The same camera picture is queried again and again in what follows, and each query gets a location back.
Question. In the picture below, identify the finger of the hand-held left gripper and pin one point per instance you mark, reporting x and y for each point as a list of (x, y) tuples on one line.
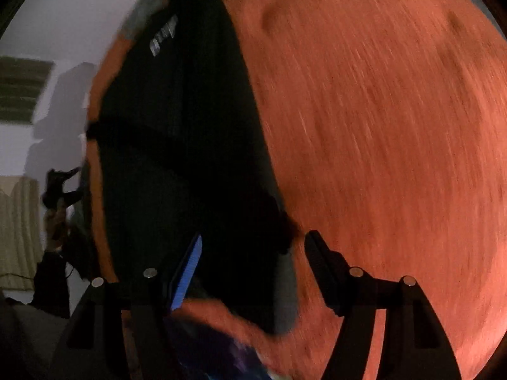
[(71, 173), (73, 198)]

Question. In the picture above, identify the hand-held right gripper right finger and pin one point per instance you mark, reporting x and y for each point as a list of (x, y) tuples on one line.
[(323, 261)]

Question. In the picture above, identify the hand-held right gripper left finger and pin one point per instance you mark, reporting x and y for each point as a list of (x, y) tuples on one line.
[(190, 269)]

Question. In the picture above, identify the black garment white print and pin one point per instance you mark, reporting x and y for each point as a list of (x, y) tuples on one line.
[(178, 146)]

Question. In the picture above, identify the person's left forearm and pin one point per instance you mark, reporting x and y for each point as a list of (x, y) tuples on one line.
[(51, 285)]

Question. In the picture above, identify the person's left hand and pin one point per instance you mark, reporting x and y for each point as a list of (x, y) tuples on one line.
[(57, 225)]

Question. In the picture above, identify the beige striped curtain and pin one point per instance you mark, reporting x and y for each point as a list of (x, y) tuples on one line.
[(18, 233)]

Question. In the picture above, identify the blue printed blanket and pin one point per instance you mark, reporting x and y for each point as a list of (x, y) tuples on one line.
[(214, 352)]

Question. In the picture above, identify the orange fuzzy blanket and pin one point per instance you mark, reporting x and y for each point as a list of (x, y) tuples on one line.
[(376, 146)]

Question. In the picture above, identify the person's grey clothing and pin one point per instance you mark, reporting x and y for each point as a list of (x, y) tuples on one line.
[(27, 340)]

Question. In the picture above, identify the grey-green folded cloth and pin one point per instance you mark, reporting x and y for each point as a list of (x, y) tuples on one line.
[(154, 4)]

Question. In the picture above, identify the slatted wall vent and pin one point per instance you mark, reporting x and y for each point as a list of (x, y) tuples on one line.
[(21, 89)]

